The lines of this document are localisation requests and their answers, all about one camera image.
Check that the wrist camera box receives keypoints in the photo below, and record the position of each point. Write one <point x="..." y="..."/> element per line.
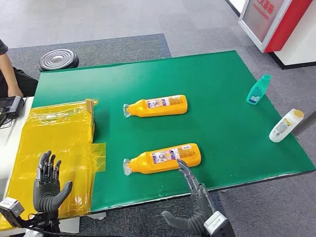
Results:
<point x="10" y="207"/>
<point x="218" y="225"/>

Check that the black device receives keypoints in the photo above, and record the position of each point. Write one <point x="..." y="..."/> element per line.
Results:
<point x="10" y="106"/>

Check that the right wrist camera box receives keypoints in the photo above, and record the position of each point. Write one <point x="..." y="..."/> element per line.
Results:
<point x="218" y="225"/>

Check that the grey metal bar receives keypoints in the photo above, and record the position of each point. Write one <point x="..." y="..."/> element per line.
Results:
<point x="306" y="122"/>

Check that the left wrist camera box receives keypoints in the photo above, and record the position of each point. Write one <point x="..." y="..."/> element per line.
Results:
<point x="10" y="207"/>

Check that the green table mat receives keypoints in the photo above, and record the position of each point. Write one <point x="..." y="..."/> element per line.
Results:
<point x="210" y="98"/>

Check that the yellow film wrapped box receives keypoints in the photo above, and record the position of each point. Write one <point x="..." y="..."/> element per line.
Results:
<point x="56" y="137"/>

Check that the white bottle with yellow cap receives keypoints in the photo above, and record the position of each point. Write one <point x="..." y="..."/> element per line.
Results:
<point x="283" y="127"/>

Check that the white cabinet with black base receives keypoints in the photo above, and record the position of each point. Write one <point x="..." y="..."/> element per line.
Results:
<point x="301" y="42"/>

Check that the black round ribbed stool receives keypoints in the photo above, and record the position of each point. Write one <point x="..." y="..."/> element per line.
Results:
<point x="58" y="60"/>

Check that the teal plastic bottle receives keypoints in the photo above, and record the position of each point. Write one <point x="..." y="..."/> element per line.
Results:
<point x="258" y="90"/>

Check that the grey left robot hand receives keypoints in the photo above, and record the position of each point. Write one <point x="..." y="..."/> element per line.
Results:
<point x="47" y="196"/>

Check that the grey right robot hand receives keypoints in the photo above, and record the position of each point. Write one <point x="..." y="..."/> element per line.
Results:
<point x="200" y="206"/>

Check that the white side table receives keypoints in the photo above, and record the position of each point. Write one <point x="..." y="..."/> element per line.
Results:
<point x="10" y="147"/>

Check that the red white framed sign board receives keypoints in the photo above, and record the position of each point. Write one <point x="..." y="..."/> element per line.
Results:
<point x="266" y="19"/>

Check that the orange bottle with clear cap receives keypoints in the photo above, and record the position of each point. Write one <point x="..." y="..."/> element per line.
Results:
<point x="163" y="160"/>
<point x="158" y="106"/>

